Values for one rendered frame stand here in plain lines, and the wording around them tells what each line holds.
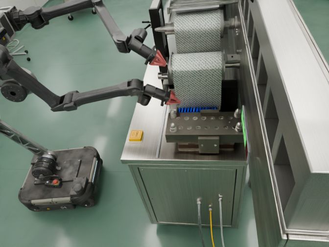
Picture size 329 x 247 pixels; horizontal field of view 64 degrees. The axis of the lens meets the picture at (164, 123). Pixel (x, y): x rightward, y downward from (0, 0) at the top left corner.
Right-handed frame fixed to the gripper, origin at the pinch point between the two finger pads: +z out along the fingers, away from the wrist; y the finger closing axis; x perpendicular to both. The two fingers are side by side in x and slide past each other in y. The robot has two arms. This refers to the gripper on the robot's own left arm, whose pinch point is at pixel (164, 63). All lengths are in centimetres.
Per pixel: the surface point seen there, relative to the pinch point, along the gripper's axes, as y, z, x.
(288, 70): 66, 8, 56
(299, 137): 84, 8, 54
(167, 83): -0.1, 7.6, -9.6
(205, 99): 7.0, 27.3, -0.5
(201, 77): 7.4, 16.9, 9.5
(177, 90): 7.7, 12.4, -4.4
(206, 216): 30, 80, -64
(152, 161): 33, 19, -33
